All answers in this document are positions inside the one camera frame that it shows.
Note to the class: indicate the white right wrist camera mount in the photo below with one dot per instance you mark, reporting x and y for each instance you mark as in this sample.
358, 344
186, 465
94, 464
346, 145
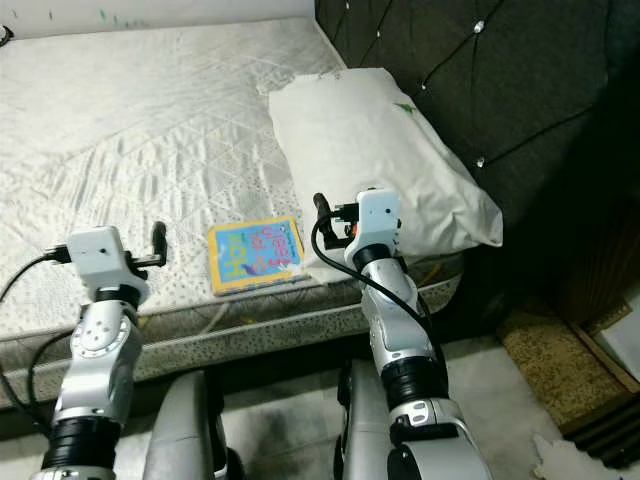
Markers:
378, 215

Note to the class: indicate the grey quilted mattress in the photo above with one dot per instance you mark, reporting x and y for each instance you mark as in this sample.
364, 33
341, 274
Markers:
130, 120

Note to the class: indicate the silver robot left leg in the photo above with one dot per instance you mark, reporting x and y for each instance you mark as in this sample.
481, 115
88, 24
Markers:
190, 430

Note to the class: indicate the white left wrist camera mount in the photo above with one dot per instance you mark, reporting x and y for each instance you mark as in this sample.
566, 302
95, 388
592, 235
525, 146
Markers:
98, 252

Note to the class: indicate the silver robot right leg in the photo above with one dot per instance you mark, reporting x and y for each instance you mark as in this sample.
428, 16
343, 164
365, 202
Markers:
365, 420

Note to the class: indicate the cream pillow with print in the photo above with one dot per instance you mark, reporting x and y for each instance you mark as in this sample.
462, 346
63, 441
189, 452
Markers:
370, 150

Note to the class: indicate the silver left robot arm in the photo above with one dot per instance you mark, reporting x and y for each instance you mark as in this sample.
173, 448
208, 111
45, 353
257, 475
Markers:
100, 350

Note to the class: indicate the colourful children's book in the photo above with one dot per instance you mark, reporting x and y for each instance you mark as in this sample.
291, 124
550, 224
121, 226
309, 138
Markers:
255, 255

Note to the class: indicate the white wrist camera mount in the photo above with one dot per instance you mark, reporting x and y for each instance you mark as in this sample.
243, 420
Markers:
378, 215
98, 252

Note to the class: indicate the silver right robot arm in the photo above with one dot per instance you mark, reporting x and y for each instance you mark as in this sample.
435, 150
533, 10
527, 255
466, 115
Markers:
395, 330

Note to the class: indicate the white paper scrap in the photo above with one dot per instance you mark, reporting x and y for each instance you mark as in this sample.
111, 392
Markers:
570, 460

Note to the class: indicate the silver robot leg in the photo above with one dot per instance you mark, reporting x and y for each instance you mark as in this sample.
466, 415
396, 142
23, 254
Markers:
190, 430
365, 420

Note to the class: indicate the brown speckled floor mat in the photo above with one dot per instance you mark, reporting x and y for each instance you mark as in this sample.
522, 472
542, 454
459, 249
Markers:
555, 365

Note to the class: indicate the black tufted headboard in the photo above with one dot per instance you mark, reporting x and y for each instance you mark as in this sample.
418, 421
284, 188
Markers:
510, 80

